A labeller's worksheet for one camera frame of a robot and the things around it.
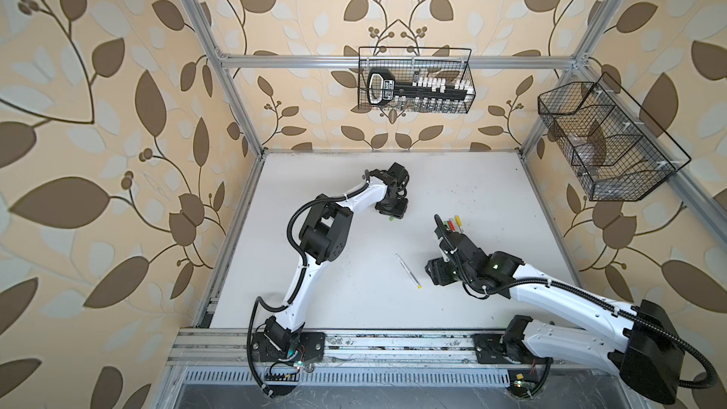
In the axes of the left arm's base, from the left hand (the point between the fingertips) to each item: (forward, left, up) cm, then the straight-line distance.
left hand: (395, 209), depth 100 cm
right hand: (-23, -10, +5) cm, 26 cm away
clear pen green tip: (-5, -18, -2) cm, 19 cm away
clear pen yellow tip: (-22, -3, -1) cm, 23 cm away
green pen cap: (-4, +2, 0) cm, 4 cm away
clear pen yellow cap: (-3, -22, -1) cm, 23 cm away
